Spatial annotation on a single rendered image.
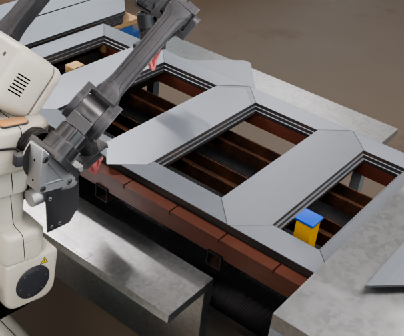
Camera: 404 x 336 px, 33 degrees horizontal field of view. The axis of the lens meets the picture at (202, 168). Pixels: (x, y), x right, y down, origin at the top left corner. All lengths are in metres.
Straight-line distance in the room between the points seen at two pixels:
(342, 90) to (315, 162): 2.48
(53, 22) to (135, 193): 1.23
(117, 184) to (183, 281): 0.36
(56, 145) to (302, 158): 0.98
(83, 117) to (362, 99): 3.28
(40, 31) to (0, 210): 1.36
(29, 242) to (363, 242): 0.83
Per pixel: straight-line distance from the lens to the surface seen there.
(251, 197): 2.05
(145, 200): 2.05
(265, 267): 1.86
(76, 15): 3.18
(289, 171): 2.19
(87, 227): 2.16
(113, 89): 1.60
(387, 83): 4.96
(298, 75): 4.81
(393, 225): 1.73
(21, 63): 1.57
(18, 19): 1.90
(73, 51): 2.88
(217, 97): 2.55
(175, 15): 1.69
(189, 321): 2.12
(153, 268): 2.02
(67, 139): 1.54
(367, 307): 1.49
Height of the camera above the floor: 2.05
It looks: 34 degrees down
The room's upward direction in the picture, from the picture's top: 6 degrees clockwise
